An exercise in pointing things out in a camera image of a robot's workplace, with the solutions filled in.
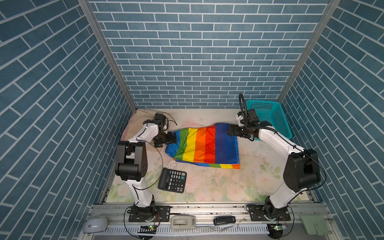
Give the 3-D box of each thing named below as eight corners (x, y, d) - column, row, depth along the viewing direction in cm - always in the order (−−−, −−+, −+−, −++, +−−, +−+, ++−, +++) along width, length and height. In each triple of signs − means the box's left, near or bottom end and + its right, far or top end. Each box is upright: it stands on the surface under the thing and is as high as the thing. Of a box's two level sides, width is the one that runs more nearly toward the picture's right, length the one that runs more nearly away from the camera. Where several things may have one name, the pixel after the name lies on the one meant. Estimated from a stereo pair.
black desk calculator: (157, 188, 84) (156, 186, 81) (163, 170, 91) (162, 167, 88) (183, 193, 82) (183, 191, 79) (187, 174, 89) (187, 171, 86)
